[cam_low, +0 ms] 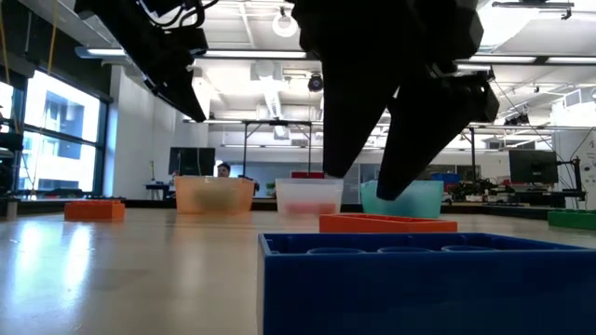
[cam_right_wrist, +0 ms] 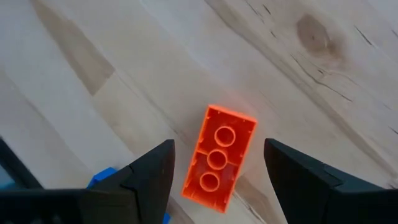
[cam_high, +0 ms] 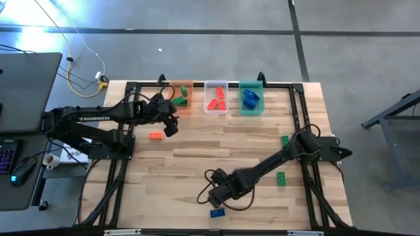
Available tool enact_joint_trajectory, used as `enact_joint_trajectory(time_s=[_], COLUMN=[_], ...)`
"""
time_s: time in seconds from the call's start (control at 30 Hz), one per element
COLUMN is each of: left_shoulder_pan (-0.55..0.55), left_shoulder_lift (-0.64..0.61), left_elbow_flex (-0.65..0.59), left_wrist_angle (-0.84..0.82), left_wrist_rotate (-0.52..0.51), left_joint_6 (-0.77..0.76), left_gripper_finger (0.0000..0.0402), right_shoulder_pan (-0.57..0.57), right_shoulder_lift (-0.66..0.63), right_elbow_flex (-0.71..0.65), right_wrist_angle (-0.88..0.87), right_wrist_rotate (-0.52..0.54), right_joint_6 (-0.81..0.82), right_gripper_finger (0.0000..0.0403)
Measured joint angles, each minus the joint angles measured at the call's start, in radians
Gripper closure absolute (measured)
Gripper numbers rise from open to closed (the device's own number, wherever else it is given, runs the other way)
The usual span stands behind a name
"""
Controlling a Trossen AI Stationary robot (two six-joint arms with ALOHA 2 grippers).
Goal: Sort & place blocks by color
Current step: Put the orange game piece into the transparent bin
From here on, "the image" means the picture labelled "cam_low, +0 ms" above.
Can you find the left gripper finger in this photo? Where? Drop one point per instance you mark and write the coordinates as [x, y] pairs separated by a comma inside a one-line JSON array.
[[186, 95]]

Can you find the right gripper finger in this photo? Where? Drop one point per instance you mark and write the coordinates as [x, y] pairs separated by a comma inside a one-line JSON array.
[[428, 125], [349, 116]]

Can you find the orange toy building block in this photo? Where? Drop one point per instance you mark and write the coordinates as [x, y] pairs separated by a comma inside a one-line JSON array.
[[93, 211], [386, 224], [309, 209]]

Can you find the blue toy building block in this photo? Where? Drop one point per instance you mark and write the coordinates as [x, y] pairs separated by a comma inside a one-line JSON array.
[[419, 293]]

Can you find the black round ceiling device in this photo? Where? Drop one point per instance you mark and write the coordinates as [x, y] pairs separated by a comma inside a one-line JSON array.
[[315, 84]]

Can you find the blue box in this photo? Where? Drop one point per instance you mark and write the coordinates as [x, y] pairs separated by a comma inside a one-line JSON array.
[[444, 178]]

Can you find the black computer monitor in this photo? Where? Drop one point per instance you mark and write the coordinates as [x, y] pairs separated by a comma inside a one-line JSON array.
[[191, 161], [533, 166]]

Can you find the red box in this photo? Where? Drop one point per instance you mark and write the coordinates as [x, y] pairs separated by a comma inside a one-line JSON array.
[[307, 175]]

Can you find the teal translucent plastic bin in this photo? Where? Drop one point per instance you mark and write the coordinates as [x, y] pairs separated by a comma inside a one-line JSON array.
[[423, 200]]

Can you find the dark background robot arms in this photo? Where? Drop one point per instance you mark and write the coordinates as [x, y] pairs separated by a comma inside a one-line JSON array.
[[475, 190]]

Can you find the clear translucent plastic bin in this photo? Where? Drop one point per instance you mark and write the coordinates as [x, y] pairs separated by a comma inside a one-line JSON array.
[[307, 188]]

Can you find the person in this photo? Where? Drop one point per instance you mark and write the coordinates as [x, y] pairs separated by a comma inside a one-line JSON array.
[[224, 170]]

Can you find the orange translucent plastic bin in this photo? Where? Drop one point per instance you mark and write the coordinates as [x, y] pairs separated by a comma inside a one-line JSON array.
[[214, 181]]

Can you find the dark background desk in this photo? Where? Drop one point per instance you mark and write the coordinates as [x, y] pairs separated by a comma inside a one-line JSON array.
[[156, 186]]

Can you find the large black-framed window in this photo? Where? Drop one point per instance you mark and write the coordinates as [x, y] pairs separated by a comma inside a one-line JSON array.
[[60, 116]]

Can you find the black monitor stand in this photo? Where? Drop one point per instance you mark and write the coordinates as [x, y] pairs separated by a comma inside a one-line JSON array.
[[578, 179]]

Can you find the black tripod-mounted device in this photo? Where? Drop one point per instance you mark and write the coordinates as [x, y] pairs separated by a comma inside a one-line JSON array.
[[9, 153]]

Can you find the black metal station frame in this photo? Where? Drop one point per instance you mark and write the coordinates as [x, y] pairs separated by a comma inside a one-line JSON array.
[[279, 123], [472, 153]]

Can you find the black ceiling camera rig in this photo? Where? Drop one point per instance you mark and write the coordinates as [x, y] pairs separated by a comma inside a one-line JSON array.
[[517, 120]]

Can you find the silver ventilation duct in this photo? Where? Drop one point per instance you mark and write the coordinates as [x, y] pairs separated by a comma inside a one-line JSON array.
[[503, 28]]

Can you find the black table edge rail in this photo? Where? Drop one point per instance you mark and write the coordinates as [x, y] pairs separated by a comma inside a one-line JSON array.
[[265, 205]]

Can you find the grey short post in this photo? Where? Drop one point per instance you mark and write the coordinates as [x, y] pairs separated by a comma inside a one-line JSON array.
[[11, 209]]

